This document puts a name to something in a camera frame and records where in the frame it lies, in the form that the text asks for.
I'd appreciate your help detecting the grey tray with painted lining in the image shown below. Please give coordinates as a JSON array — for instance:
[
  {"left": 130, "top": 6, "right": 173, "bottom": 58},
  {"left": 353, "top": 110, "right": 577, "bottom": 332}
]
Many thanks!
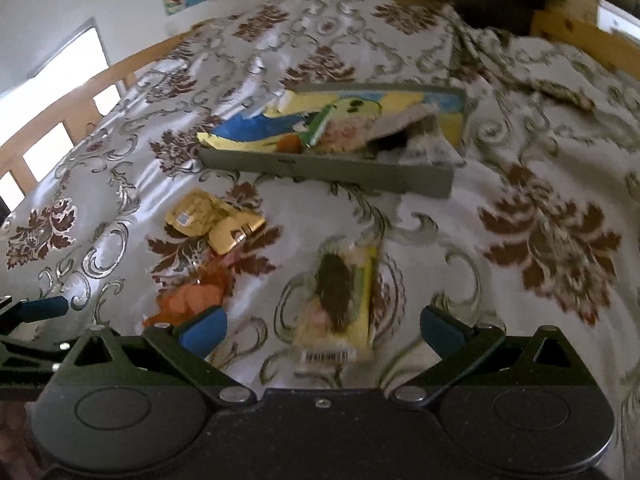
[{"left": 197, "top": 85, "right": 468, "bottom": 200}]

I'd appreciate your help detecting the floral printed blanket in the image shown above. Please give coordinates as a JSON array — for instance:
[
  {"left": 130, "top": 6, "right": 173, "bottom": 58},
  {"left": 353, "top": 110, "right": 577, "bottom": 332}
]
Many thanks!
[{"left": 0, "top": 0, "right": 640, "bottom": 480}]

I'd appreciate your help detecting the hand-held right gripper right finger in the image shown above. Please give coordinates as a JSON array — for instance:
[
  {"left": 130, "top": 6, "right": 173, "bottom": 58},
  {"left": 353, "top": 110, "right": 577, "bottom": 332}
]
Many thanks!
[{"left": 389, "top": 304, "right": 599, "bottom": 409}]

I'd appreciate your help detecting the clear crinkled snack packet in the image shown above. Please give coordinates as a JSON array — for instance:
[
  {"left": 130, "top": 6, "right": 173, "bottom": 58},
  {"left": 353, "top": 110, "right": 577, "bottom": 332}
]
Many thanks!
[{"left": 400, "top": 125, "right": 466, "bottom": 169}]

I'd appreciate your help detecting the yellow packet with brown snack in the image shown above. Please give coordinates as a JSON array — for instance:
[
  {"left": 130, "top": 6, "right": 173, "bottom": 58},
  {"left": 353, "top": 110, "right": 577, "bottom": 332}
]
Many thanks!
[{"left": 292, "top": 240, "right": 382, "bottom": 367}]

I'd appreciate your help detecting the orange snack packet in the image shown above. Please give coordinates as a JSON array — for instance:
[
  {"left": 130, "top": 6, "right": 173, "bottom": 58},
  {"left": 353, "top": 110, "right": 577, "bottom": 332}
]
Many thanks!
[{"left": 142, "top": 255, "right": 236, "bottom": 332}]

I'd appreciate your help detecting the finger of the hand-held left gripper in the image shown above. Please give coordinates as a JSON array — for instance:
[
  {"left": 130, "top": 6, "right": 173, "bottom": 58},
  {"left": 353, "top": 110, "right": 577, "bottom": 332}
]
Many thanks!
[
  {"left": 0, "top": 296, "right": 71, "bottom": 336},
  {"left": 0, "top": 337, "right": 77, "bottom": 387}
]

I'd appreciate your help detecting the wooden bed frame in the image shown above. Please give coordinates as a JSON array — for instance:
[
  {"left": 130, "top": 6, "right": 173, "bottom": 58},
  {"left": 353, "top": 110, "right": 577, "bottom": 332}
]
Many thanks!
[{"left": 0, "top": 0, "right": 640, "bottom": 202}]

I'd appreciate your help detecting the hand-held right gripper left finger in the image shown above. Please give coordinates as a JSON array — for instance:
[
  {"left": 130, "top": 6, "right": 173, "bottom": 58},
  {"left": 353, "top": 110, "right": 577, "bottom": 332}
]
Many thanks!
[{"left": 54, "top": 305, "right": 258, "bottom": 410}]

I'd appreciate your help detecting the gold snack packet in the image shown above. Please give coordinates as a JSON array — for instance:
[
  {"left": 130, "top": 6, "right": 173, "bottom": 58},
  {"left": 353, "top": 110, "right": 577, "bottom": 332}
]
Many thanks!
[
  {"left": 165, "top": 189, "right": 236, "bottom": 239},
  {"left": 207, "top": 210, "right": 267, "bottom": 255}
]

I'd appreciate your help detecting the window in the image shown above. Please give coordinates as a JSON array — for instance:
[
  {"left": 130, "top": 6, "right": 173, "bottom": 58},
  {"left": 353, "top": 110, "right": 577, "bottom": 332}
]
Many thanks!
[{"left": 0, "top": 17, "right": 126, "bottom": 206}]

